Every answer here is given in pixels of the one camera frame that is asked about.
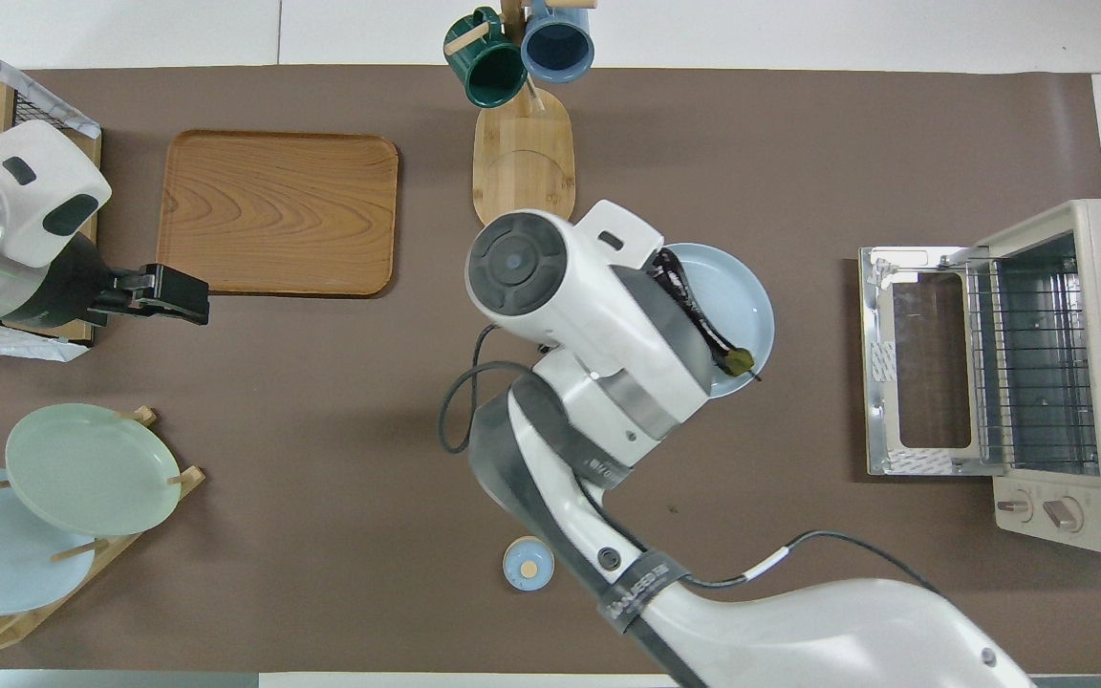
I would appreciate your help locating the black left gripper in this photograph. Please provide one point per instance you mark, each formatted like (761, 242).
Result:
(73, 282)

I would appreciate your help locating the dark purple eggplant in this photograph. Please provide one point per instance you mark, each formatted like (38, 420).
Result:
(703, 325)

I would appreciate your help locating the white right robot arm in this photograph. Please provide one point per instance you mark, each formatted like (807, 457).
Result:
(550, 277)

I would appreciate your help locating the brown wooden tray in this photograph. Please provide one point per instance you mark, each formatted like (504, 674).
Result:
(273, 210)

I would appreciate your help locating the wooden plate rack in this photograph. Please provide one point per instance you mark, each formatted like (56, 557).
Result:
(178, 481)

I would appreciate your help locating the pale green racked plate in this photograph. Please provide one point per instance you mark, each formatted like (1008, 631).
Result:
(92, 468)

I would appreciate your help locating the brown table mat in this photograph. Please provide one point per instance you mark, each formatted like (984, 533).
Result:
(321, 430)

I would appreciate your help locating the wooden mug tree stand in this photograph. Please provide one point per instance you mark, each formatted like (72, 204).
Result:
(524, 162)

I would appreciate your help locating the dark green ceramic mug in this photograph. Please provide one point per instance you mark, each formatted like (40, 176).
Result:
(488, 67)

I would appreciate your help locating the small blue dome bell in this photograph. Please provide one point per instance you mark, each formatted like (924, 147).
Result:
(524, 566)

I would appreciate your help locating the blue ceramic mug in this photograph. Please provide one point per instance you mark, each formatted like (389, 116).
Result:
(558, 48)

